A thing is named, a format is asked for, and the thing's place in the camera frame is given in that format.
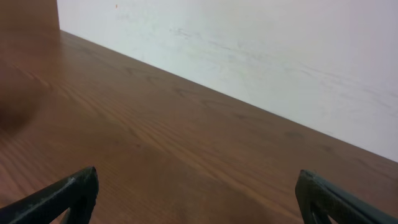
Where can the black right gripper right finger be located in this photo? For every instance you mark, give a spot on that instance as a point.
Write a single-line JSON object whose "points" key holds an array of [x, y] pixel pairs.
{"points": [[320, 202]]}

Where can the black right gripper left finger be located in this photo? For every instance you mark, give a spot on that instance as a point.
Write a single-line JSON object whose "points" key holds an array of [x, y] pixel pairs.
{"points": [[74, 195]]}

